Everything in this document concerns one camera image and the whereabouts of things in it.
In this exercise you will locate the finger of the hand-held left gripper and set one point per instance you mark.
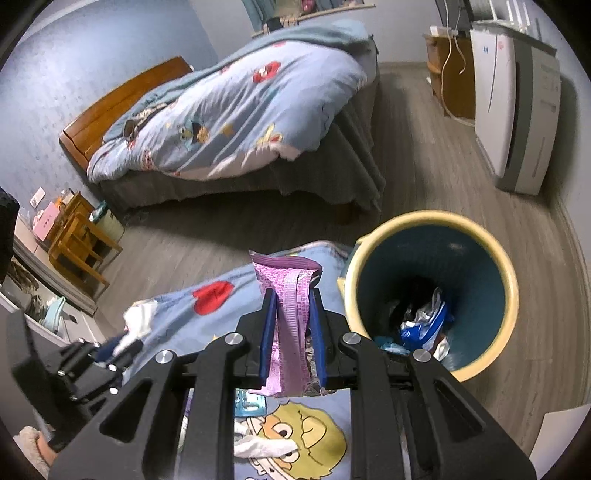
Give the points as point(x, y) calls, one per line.
point(108, 349)

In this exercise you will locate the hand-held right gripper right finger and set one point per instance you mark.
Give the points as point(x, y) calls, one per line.
point(318, 341)

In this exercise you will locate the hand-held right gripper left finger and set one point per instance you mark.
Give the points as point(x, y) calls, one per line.
point(268, 337)

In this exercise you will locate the purple wrapper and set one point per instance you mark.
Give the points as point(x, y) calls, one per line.
point(288, 286)

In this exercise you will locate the black plastic bag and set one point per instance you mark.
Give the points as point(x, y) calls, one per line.
point(415, 286)

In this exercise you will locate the blue wipes packet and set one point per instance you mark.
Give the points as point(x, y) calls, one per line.
point(429, 326)

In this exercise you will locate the round teal trash bin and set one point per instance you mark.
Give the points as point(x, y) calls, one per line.
point(461, 258)

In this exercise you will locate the person's left forearm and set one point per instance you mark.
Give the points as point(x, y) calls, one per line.
point(32, 444)

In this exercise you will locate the white furniture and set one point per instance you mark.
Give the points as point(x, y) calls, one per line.
point(78, 324)

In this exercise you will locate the light blue packet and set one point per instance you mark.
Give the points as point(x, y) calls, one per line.
point(251, 404)

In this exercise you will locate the cartoon printed blue cushion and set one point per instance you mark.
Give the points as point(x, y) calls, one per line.
point(184, 332)

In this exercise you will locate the wooden stool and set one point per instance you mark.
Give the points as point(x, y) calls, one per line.
point(81, 253)

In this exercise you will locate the small green bin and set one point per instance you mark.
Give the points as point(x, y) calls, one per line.
point(111, 227)

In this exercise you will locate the pink box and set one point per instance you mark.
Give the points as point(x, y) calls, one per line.
point(46, 222)

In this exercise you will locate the wooden nightstand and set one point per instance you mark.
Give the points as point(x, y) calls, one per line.
point(78, 205)

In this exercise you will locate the wooden bed with grey skirt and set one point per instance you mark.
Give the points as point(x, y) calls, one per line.
point(231, 190)

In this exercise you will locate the dark cloth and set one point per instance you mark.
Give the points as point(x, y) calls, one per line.
point(8, 230)

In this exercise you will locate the patterned brown cloth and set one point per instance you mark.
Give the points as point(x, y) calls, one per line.
point(131, 129)

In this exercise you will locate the cartoon printed blue duvet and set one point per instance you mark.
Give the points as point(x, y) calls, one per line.
point(258, 115)

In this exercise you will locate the white paper sheet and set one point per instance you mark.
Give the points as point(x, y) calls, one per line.
point(554, 438)

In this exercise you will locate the wooden cabinet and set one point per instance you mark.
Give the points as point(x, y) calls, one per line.
point(455, 92)

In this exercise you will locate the white air purifier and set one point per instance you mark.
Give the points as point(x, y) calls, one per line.
point(498, 101)

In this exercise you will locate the teal blanket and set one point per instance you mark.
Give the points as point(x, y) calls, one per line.
point(314, 34)

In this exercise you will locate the white power strip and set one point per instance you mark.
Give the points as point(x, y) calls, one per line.
point(445, 31)

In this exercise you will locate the black monitor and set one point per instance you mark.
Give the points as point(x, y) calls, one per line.
point(461, 9)

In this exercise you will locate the white router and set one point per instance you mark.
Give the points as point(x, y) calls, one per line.
point(510, 10)

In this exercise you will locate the wall socket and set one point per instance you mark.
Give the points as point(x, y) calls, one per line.
point(38, 197)

